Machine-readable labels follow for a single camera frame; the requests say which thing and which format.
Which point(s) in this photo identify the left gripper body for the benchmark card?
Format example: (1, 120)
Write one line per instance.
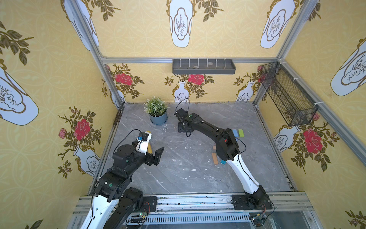
(151, 157)

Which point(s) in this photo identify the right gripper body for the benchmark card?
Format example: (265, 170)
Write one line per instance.
(184, 127)

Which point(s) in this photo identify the green block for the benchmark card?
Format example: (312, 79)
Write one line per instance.
(241, 133)

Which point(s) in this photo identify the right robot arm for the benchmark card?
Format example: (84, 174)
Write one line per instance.
(227, 149)

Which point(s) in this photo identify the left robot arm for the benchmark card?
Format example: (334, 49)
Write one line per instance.
(115, 204)

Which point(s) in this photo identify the yellow toy shovel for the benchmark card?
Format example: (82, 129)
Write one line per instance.
(149, 147)

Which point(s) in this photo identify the potted green plant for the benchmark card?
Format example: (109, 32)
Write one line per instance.
(157, 110)

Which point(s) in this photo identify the wooden block lower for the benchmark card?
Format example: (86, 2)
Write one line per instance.
(215, 159)

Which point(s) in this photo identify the light blue block upper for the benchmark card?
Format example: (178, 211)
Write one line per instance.
(235, 132)

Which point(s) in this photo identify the left circuit board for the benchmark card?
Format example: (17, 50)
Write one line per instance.
(140, 218)

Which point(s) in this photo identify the circuit board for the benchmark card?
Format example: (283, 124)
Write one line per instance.
(140, 218)
(257, 220)

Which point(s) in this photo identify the right circuit board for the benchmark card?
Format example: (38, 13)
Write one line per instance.
(257, 220)

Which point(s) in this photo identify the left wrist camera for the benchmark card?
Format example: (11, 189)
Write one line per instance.
(140, 144)

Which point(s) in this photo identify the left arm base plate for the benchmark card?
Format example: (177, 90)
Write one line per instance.
(149, 204)

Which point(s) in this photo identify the grey wall shelf tray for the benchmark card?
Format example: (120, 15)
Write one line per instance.
(206, 66)

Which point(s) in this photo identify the aluminium front rail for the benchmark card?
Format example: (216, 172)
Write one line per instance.
(211, 208)

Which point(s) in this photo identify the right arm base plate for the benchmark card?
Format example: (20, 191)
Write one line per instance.
(254, 201)

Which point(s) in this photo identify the black wire mesh basket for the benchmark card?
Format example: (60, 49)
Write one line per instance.
(294, 104)

